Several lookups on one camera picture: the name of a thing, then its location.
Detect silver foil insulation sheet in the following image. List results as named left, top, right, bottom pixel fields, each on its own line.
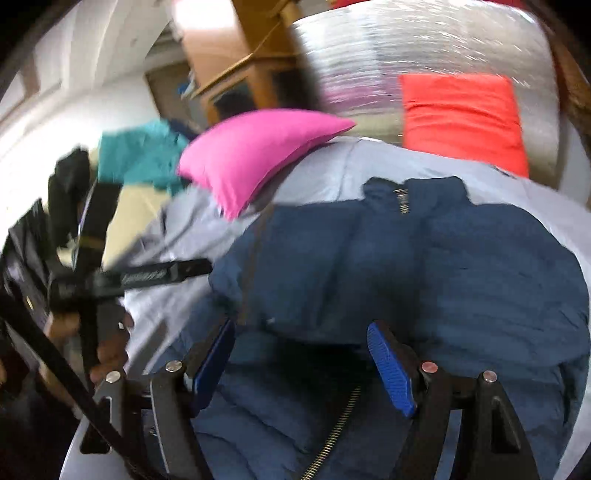
left=288, top=0, right=561, bottom=185

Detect navy blue puffer jacket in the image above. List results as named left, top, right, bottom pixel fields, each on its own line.
left=178, top=176, right=591, bottom=480

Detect dark blue cloth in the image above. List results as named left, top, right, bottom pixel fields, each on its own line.
left=165, top=118, right=201, bottom=141

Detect grey bed sheet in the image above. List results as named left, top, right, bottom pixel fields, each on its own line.
left=60, top=136, right=591, bottom=480

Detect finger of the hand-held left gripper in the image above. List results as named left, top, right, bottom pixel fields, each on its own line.
left=99, top=259, right=214, bottom=296

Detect beige cloth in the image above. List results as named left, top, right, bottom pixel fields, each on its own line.
left=90, top=148, right=172, bottom=278

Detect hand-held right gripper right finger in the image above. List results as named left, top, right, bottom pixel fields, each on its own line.
left=367, top=320, right=542, bottom=480

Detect wooden cabinet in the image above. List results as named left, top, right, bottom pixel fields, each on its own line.
left=168, top=0, right=305, bottom=125

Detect pink pillow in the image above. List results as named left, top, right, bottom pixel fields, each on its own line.
left=177, top=109, right=357, bottom=220

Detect black strap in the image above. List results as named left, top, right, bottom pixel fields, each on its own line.
left=0, top=316, right=158, bottom=480

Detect person's left hand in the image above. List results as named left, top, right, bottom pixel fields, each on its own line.
left=90, top=315, right=132, bottom=385

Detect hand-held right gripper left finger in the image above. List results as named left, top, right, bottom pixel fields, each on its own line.
left=79, top=318, right=237, bottom=480

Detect teal cloth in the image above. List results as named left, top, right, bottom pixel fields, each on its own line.
left=97, top=119, right=190, bottom=197

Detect orange-red pillow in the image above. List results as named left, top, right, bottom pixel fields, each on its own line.
left=398, top=73, right=530, bottom=178

